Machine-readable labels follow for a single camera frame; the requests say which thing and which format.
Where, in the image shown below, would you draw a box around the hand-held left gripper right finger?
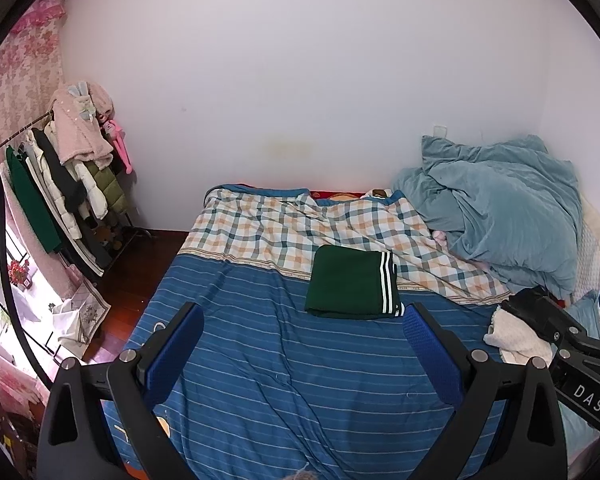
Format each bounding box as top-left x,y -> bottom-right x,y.
402,302 -> 570,480

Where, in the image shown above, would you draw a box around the white hanging jacket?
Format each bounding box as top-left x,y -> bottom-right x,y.
25,130 -> 81,241

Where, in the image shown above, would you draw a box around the blue striped plaid bed sheet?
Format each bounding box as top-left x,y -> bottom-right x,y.
100,183 -> 600,480

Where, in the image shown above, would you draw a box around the metal clothes rack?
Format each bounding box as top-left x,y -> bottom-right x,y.
0,105 -> 156,281

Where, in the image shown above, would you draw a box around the grey fuzzy object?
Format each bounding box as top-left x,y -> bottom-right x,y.
280,462 -> 321,480

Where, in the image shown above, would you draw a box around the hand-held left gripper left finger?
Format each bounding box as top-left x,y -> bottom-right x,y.
36,302 -> 206,480

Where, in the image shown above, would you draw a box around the black hanging garment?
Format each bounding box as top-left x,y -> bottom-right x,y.
32,127 -> 88,216

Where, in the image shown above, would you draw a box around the white fluffy cloth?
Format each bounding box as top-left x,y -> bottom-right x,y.
482,307 -> 556,366

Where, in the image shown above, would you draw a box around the red cloth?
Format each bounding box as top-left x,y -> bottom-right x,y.
307,190 -> 371,201

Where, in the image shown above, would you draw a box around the pink fluffy robe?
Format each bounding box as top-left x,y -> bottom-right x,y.
50,80 -> 116,171

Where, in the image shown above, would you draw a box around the red potted flowers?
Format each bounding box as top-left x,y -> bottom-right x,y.
7,259 -> 31,288

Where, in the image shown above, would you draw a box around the white floral cloth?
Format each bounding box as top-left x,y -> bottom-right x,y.
50,280 -> 112,358

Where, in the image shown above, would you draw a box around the olive puffer jacket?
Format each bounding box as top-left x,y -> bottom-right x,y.
82,160 -> 131,211

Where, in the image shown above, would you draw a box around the white puffer jacket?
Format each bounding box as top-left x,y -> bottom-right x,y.
75,160 -> 111,221

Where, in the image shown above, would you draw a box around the green hanging garment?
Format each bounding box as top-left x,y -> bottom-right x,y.
5,145 -> 63,256

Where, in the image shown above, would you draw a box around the white quilted blanket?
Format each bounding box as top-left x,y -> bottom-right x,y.
572,195 -> 600,311

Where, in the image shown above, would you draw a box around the green garment with white stripes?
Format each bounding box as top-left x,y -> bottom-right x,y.
304,245 -> 406,321

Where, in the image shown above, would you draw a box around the black cable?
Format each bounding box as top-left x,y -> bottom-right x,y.
0,154 -> 56,391

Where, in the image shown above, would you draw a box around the pink floral curtain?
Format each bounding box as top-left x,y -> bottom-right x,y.
0,0 -> 68,161

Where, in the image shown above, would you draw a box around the pink plush toy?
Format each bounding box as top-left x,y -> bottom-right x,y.
102,120 -> 133,176

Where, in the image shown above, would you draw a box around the light blue duvet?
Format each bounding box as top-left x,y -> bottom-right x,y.
390,135 -> 583,301

